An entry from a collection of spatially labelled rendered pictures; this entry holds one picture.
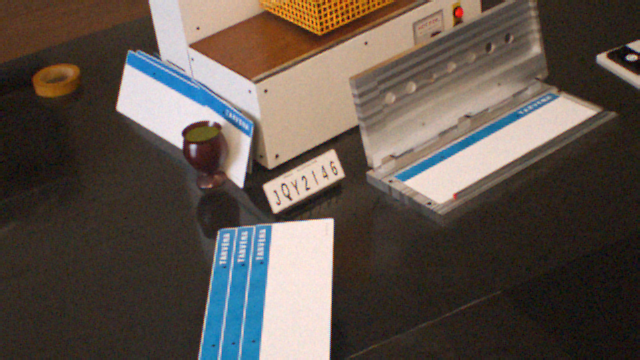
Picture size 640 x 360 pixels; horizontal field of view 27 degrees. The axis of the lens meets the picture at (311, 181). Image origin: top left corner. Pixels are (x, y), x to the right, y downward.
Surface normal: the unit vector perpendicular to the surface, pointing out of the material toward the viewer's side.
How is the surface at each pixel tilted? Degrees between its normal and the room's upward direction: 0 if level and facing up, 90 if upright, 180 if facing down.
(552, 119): 0
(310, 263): 0
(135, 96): 63
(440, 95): 81
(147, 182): 0
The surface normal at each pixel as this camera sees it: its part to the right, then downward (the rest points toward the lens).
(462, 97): 0.57, 0.23
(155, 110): -0.74, 0.00
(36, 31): -0.13, -0.83
